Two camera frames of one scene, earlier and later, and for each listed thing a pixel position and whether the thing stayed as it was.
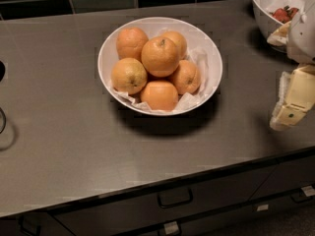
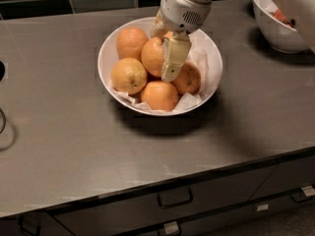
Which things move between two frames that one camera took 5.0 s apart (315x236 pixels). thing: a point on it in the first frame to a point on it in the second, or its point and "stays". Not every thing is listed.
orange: [130, 41] stays
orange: [159, 95] stays
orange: [159, 56] stays
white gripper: [303, 36] to [179, 14]
